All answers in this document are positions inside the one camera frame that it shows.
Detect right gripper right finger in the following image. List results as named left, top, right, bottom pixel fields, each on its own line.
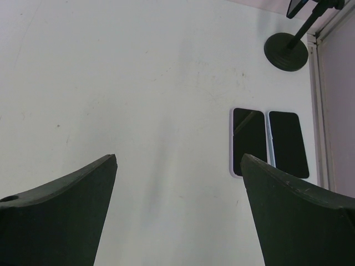
left=241, top=154, right=354, bottom=265

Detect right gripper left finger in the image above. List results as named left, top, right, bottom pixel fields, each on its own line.
left=1, top=154, right=118, bottom=265

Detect blue-cased smartphone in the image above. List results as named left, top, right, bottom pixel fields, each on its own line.
left=268, top=111, right=310, bottom=179

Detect black phone stand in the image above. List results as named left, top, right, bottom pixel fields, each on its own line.
left=263, top=0, right=345, bottom=72

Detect black smartphone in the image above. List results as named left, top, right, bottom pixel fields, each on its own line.
left=286, top=0, right=308, bottom=19

